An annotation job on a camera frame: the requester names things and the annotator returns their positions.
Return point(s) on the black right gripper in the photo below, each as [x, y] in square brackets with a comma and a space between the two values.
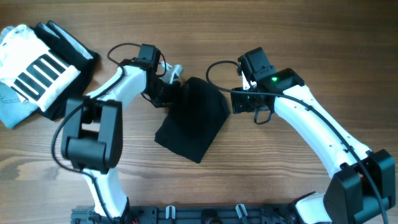
[237, 101]

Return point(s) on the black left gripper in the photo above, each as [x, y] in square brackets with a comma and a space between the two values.
[173, 89]

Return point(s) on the black polo shirt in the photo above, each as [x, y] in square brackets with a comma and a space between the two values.
[194, 120]

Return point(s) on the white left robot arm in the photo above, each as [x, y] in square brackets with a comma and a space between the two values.
[92, 130]

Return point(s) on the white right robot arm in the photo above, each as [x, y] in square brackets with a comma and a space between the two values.
[362, 183]

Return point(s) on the folded black shirt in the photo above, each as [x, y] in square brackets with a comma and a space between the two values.
[75, 53]

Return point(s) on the folded white striped shirt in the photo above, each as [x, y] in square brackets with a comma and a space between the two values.
[32, 69]

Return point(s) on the folded grey shirt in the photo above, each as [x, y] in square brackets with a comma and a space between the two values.
[13, 111]

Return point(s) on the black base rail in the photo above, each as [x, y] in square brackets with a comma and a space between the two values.
[241, 213]

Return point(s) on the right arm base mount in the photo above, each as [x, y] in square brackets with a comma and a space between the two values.
[310, 209]

